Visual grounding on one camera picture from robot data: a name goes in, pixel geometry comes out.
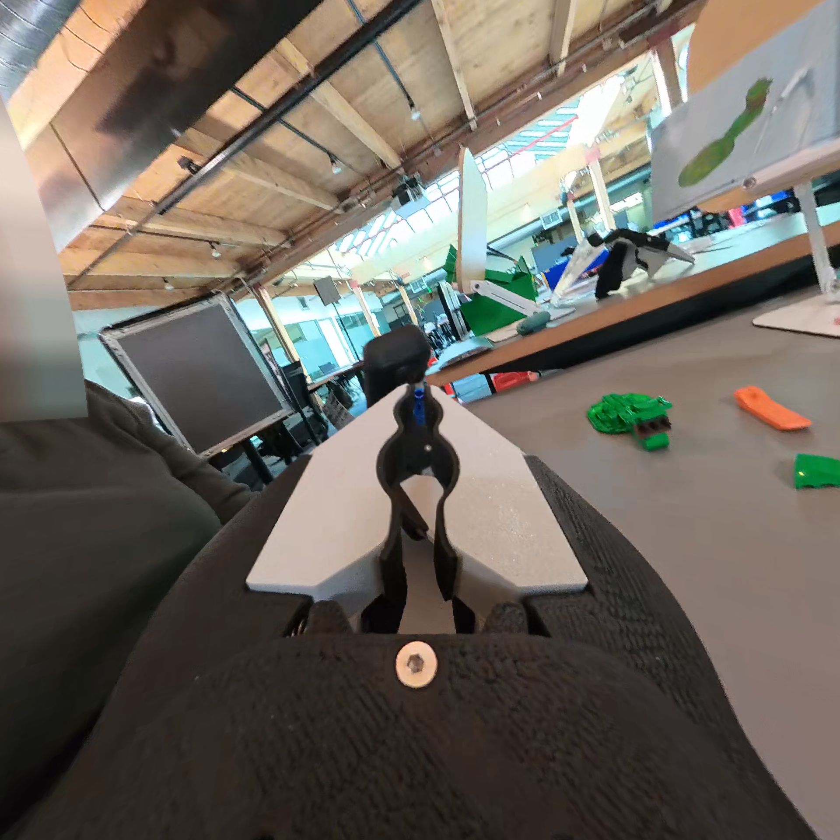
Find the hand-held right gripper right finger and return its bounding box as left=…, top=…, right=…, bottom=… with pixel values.
left=419, top=385, right=589, bottom=618

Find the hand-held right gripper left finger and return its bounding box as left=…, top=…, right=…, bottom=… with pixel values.
left=246, top=385, right=421, bottom=632

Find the person's left forearm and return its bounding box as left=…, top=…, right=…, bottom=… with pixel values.
left=84, top=379, right=263, bottom=509

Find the grey desk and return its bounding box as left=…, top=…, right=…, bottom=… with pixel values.
left=459, top=287, right=840, bottom=840

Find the green box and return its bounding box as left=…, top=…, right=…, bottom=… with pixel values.
left=445, top=244, right=547, bottom=343

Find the white board stand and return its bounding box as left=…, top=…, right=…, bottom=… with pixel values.
left=455, top=146, right=575, bottom=324

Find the green transparent brick model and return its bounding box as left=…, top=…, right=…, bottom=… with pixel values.
left=586, top=392, right=674, bottom=454

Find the black silver framed monitor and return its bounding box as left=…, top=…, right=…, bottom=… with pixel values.
left=98, top=290, right=298, bottom=458

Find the black white device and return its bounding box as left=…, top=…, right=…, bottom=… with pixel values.
left=592, top=227, right=697, bottom=301

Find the person's torso in dark sweater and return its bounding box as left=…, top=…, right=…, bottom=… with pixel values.
left=0, top=420, right=227, bottom=828

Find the black ceiling pipe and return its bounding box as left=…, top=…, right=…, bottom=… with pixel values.
left=62, top=0, right=427, bottom=290

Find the orange brick separator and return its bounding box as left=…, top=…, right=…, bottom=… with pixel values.
left=733, top=386, right=813, bottom=433

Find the large green slope brick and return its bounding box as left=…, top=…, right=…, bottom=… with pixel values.
left=793, top=453, right=840, bottom=491

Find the cluttered wood edged table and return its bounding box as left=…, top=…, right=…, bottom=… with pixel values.
left=425, top=203, right=840, bottom=389

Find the instruction booklet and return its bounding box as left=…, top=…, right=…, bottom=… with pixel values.
left=648, top=0, right=840, bottom=225

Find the wooden booklet stand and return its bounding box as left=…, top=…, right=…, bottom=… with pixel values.
left=684, top=0, right=840, bottom=340

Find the silver air duct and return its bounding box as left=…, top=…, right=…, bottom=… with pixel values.
left=0, top=0, right=83, bottom=101

